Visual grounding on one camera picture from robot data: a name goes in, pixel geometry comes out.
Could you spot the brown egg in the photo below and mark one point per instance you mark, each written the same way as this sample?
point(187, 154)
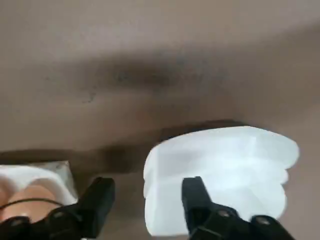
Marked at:
point(32, 192)

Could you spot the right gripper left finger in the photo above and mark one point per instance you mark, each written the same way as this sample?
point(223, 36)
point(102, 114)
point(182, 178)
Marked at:
point(95, 200)

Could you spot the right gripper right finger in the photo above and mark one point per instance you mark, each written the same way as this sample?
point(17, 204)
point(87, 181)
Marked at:
point(197, 200)

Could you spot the white egg box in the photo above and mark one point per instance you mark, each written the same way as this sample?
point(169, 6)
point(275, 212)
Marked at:
point(50, 172)

